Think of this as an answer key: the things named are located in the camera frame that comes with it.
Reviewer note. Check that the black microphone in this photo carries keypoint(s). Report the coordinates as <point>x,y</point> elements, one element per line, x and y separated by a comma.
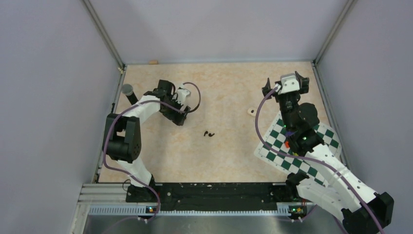
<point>128,91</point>

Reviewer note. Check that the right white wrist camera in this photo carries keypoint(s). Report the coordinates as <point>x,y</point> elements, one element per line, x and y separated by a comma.
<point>287,84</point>

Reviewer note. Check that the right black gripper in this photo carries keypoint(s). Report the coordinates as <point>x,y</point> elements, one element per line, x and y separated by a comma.
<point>304,83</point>

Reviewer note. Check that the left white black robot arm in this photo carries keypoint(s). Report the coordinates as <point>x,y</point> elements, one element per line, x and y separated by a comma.
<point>122,137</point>

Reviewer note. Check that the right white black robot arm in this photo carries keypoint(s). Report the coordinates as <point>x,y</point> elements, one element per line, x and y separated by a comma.
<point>359,208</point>

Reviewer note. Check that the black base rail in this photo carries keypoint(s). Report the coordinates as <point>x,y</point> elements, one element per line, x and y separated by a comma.
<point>215,197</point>

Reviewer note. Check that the small wooden piece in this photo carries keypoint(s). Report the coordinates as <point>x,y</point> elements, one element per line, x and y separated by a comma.
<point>153,62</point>

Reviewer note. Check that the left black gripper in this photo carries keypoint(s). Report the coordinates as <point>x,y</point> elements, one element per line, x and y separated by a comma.
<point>176,117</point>

